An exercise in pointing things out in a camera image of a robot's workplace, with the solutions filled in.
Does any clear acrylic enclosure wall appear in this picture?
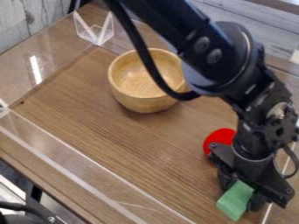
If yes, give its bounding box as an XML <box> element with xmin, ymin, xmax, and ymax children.
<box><xmin>0</xmin><ymin>100</ymin><xmax>194</xmax><ymax>224</ymax></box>

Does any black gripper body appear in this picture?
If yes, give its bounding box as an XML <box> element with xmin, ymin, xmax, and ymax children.
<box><xmin>208</xmin><ymin>143</ymin><xmax>294</xmax><ymax>208</ymax></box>

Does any green foam block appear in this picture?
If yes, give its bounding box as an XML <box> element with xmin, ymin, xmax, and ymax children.
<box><xmin>216</xmin><ymin>180</ymin><xmax>253</xmax><ymax>221</ymax></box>

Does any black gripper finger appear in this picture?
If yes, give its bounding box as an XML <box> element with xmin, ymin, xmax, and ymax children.
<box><xmin>248</xmin><ymin>192</ymin><xmax>266</xmax><ymax>212</ymax></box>
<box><xmin>217</xmin><ymin>166</ymin><xmax>237</xmax><ymax>191</ymax></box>

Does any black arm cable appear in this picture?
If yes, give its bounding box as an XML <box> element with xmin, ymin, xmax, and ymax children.
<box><xmin>101</xmin><ymin>0</ymin><xmax>201</xmax><ymax>102</ymax></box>

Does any red plush strawberry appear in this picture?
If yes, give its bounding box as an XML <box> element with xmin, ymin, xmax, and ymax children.
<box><xmin>202</xmin><ymin>128</ymin><xmax>236</xmax><ymax>157</ymax></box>

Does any black metal table frame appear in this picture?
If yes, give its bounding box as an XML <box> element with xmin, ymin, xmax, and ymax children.
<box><xmin>0</xmin><ymin>182</ymin><xmax>69</xmax><ymax>224</ymax></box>

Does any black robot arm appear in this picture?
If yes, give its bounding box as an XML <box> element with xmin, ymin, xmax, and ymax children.
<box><xmin>109</xmin><ymin>0</ymin><xmax>299</xmax><ymax>211</ymax></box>

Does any wooden brown bowl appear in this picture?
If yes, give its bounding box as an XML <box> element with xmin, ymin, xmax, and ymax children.
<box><xmin>106</xmin><ymin>48</ymin><xmax>186</xmax><ymax>114</ymax></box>

